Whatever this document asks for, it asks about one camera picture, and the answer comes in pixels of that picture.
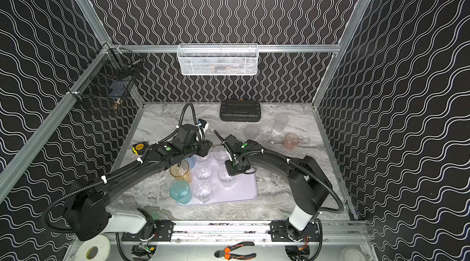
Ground blue ribbed plastic cup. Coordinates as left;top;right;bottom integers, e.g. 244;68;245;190
186;157;195;169

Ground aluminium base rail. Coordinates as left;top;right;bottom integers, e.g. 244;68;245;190
120;219;368;245

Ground yellow black tape measure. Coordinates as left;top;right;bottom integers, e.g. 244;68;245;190
132;142;148;155

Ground teal plastic cup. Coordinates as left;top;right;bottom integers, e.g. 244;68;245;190
170;180;192;204

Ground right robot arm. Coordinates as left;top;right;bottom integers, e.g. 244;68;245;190
214;131;344;241

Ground yellow transparent cup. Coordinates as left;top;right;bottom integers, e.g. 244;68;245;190
170;159;192;183

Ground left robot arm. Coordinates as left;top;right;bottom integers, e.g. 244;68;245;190
40;115;212;241

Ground orange handled pliers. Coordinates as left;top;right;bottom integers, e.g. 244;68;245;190
213;241;257;261

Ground white round lid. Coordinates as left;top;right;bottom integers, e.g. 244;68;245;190
338;248;367;261

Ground black plastic case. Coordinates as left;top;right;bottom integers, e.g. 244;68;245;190
219;100;261;122

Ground clear plastic cup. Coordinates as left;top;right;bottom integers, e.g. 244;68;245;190
217;167;235;188
258;123;274;141
194;163;213;181
195;153;211;163
194;180;212;203
214;146;230;167

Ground white wire basket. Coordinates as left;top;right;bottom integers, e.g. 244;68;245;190
177;43;259;76

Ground lilac plastic tray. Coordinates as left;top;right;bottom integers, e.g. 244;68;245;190
175;152;258;206

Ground pink plastic cup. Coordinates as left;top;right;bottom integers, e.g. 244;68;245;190
283;133;300;150

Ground white tape roll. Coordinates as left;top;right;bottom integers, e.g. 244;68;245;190
75;235;111;261

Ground frosted plastic cup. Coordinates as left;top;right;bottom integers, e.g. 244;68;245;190
244;125;259;141
274;113;289;133

